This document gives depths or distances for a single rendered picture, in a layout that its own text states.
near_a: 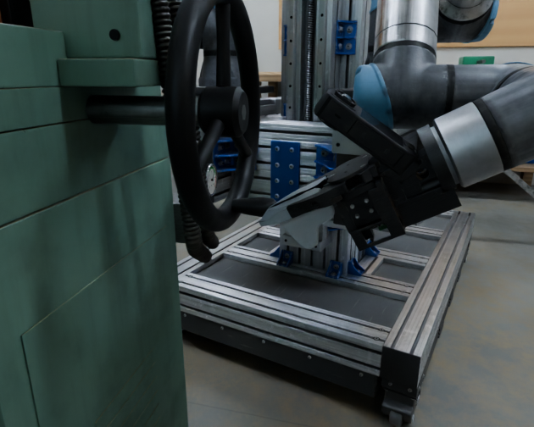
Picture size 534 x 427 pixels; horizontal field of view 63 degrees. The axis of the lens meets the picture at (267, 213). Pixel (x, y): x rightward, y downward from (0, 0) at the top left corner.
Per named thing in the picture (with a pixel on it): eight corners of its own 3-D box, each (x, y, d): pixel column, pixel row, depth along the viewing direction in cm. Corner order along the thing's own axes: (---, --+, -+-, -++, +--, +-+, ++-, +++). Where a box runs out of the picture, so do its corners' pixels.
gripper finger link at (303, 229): (273, 267, 50) (347, 238, 47) (248, 224, 49) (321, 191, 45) (279, 255, 53) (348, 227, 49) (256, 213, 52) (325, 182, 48)
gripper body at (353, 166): (353, 255, 46) (468, 211, 42) (316, 185, 45) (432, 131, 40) (357, 227, 53) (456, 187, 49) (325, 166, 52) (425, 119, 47)
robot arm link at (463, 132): (480, 107, 38) (464, 97, 46) (428, 130, 40) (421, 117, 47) (510, 180, 40) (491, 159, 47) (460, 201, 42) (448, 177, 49)
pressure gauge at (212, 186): (208, 209, 82) (206, 167, 80) (189, 207, 83) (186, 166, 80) (219, 200, 88) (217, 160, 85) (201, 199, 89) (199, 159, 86)
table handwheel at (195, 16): (196, -71, 35) (270, 7, 62) (-16, -56, 39) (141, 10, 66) (203, 269, 42) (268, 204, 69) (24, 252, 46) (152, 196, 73)
